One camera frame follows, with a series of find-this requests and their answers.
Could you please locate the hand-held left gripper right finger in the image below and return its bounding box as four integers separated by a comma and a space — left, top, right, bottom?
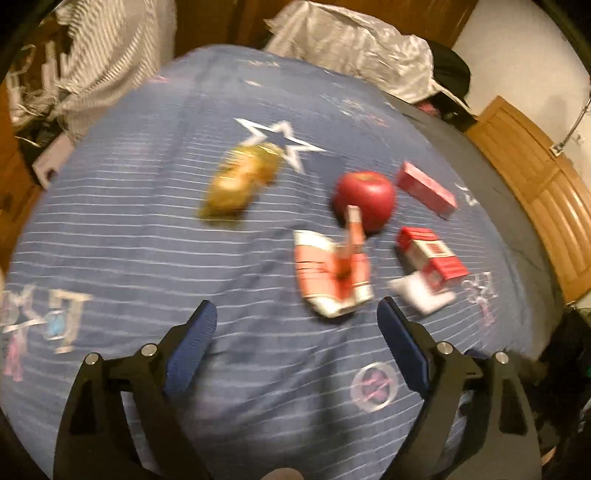
376, 296, 541, 480

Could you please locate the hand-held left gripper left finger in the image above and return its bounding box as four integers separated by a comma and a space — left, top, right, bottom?
53, 300, 218, 480

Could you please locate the red white carton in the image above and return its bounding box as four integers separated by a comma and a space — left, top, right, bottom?
293, 205, 375, 319

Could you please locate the gold foil wrapper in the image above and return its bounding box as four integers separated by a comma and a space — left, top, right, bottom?
198, 142, 283, 221

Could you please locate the white foam piece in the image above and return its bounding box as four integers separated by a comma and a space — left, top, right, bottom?
389, 272, 458, 317

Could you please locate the blue checked printed blanket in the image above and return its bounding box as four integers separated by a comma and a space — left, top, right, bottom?
0, 44, 522, 480

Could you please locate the red cigarette pack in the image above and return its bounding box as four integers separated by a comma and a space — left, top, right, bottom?
396, 226, 469, 289

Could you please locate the red apple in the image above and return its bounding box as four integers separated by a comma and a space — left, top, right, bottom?
331, 171, 398, 234

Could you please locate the pink rectangular box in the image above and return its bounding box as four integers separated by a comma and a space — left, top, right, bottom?
396, 161, 459, 220

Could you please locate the wooden headboard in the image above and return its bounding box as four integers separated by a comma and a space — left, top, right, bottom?
464, 95, 591, 303

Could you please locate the black bag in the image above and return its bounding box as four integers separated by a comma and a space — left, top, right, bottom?
418, 41, 476, 123

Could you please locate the striped white cloth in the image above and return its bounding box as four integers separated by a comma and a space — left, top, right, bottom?
53, 0, 178, 139

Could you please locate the white satin cloth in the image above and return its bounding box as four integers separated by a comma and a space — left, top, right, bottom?
264, 0, 437, 104

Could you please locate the hanging cable with clip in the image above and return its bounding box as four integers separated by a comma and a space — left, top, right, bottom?
551, 88, 591, 157

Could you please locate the bundle of white cables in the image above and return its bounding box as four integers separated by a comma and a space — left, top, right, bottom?
7, 44, 65, 134

